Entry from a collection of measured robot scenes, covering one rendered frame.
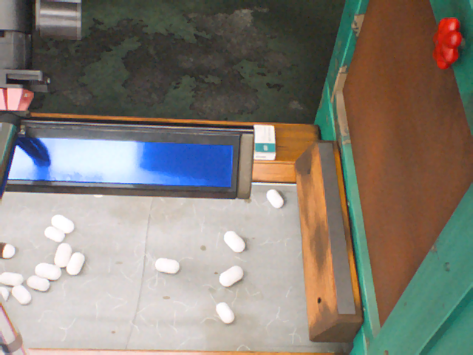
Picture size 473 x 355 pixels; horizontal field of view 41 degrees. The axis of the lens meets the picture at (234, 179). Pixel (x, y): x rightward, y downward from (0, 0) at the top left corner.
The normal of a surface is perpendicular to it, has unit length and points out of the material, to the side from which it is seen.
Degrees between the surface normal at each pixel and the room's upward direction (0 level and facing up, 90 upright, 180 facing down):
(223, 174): 58
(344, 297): 0
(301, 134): 0
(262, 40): 0
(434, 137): 90
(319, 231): 67
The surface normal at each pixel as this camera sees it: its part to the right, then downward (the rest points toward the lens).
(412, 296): -1.00, -0.04
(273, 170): 0.06, 0.14
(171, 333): 0.07, -0.60
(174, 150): 0.05, 0.36
